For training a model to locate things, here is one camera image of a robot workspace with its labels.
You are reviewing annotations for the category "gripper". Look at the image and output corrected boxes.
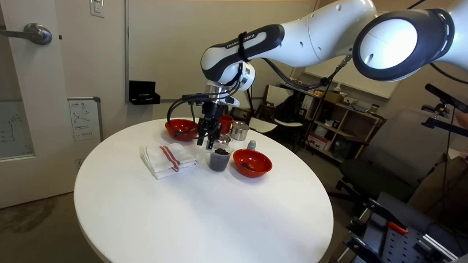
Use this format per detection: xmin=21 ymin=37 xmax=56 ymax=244
xmin=197 ymin=102 xmax=224 ymax=150

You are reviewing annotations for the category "orange bowl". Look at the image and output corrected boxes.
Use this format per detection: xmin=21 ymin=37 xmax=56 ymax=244
xmin=233 ymin=148 xmax=273 ymax=179
xmin=165 ymin=118 xmax=200 ymax=142

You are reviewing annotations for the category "clear plastic jar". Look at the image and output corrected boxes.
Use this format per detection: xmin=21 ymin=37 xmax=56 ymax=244
xmin=209 ymin=143 xmax=235 ymax=172

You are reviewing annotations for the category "red cup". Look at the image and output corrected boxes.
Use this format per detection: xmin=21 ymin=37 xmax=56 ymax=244
xmin=219 ymin=114 xmax=234 ymax=134

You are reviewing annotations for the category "small metal pot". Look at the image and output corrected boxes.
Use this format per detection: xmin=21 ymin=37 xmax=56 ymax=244
xmin=229 ymin=121 xmax=250 ymax=141

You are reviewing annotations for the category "white towel with red stripes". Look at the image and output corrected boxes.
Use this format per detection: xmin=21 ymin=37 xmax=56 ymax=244
xmin=141 ymin=142 xmax=198 ymax=180

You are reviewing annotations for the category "folding chair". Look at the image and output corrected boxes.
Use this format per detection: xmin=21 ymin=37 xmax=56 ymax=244
xmin=248 ymin=84 xmax=305 ymax=136

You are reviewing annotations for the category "small whiteboard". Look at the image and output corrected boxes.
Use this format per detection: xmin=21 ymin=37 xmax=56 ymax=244
xmin=67 ymin=96 xmax=104 ymax=142

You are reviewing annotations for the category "wooden shelf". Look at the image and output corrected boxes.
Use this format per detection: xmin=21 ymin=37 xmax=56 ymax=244
xmin=279 ymin=82 xmax=385 ymax=164

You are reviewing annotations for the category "white door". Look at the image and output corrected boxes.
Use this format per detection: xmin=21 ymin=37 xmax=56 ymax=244
xmin=0 ymin=0 xmax=104 ymax=209

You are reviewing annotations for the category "grey office chair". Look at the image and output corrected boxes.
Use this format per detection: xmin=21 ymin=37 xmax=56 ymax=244
xmin=328 ymin=107 xmax=456 ymax=217

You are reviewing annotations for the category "black clamp with orange grip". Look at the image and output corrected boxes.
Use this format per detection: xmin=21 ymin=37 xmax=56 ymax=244
xmin=365 ymin=198 xmax=410 ymax=236

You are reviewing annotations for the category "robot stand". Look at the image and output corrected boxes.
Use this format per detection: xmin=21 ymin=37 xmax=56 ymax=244
xmin=328 ymin=191 xmax=468 ymax=263

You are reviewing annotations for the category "black wall tray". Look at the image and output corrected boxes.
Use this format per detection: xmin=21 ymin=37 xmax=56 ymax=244
xmin=128 ymin=80 xmax=161 ymax=106

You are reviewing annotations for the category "large wall whiteboard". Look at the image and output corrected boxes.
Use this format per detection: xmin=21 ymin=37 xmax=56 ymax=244
xmin=125 ymin=0 xmax=319 ymax=102

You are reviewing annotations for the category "wall switch plate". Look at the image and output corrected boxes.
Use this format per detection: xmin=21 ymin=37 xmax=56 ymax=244
xmin=90 ymin=0 xmax=105 ymax=18

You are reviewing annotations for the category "metal door handle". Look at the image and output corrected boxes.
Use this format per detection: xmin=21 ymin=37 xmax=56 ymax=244
xmin=0 ymin=23 xmax=53 ymax=46

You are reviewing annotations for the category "camera on mount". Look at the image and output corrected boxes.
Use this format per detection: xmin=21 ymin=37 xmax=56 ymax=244
xmin=420 ymin=83 xmax=468 ymax=138

